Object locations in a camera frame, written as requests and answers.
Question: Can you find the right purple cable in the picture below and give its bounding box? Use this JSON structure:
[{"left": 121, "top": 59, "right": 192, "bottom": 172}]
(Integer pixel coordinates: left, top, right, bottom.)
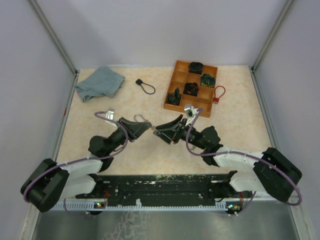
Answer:
[{"left": 185, "top": 107, "right": 303, "bottom": 217}]

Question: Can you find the purple cable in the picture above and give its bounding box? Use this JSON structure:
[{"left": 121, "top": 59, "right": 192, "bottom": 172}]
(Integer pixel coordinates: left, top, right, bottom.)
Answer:
[
  {"left": 22, "top": 111, "right": 130, "bottom": 218},
  {"left": 185, "top": 107, "right": 303, "bottom": 217}
]

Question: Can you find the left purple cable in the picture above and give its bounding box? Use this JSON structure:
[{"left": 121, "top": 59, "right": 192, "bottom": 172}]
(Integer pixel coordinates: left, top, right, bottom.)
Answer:
[{"left": 22, "top": 111, "right": 130, "bottom": 218}]

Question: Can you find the red cable lock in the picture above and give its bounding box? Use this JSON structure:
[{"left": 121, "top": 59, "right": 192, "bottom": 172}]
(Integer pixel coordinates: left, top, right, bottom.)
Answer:
[{"left": 212, "top": 85, "right": 226, "bottom": 104}]

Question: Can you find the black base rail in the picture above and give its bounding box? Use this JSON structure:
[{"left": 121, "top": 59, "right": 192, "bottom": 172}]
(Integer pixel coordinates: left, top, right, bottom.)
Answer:
[{"left": 76, "top": 171, "right": 253, "bottom": 199}]

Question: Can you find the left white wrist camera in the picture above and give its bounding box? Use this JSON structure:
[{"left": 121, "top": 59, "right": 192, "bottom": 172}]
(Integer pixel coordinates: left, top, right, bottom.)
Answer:
[{"left": 105, "top": 108, "right": 117, "bottom": 126}]

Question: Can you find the white toothed cable duct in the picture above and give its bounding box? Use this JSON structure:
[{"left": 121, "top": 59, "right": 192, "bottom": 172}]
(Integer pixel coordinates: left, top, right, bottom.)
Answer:
[{"left": 52, "top": 197, "right": 243, "bottom": 212}]

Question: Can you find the green yellow coiled strap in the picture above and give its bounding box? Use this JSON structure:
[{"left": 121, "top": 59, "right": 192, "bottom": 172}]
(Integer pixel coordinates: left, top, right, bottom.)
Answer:
[{"left": 200, "top": 73, "right": 216, "bottom": 88}]

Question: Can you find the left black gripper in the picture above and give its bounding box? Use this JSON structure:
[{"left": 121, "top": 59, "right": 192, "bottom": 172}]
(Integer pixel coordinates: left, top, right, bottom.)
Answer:
[{"left": 106, "top": 117, "right": 152, "bottom": 155}]

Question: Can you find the brass padlock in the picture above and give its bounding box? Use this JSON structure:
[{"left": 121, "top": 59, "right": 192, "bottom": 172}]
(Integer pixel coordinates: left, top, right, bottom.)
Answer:
[{"left": 133, "top": 113, "right": 150, "bottom": 123}]

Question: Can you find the dark crumpled strap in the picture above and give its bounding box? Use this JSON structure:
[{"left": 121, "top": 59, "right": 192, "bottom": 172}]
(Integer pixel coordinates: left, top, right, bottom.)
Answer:
[{"left": 167, "top": 86, "right": 183, "bottom": 106}]

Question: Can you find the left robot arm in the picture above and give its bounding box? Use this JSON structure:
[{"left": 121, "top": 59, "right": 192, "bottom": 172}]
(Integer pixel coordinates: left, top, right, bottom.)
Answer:
[{"left": 20, "top": 117, "right": 152, "bottom": 213}]

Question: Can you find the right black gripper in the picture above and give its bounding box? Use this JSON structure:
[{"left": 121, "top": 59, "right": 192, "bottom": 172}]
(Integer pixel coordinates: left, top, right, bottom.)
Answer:
[{"left": 154, "top": 114, "right": 207, "bottom": 151}]

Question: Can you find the black red coiled strap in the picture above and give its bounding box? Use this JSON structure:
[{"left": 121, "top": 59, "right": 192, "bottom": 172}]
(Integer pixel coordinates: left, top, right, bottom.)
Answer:
[{"left": 183, "top": 82, "right": 200, "bottom": 96}]

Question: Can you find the black cable lock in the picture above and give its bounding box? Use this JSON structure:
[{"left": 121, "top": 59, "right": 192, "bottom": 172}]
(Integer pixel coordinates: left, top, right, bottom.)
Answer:
[{"left": 135, "top": 78, "right": 156, "bottom": 95}]

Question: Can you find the wooden compartment tray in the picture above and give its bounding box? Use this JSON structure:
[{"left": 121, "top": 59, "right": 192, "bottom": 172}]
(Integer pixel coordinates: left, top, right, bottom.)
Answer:
[{"left": 163, "top": 60, "right": 218, "bottom": 118}]

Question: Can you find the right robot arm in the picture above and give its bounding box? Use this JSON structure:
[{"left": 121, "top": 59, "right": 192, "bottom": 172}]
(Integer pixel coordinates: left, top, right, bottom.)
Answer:
[{"left": 153, "top": 115, "right": 302, "bottom": 205}]

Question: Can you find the blue folded cloth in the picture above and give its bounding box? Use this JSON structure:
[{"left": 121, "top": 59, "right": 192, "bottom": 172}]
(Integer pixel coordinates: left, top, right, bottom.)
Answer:
[{"left": 74, "top": 66, "right": 125, "bottom": 103}]

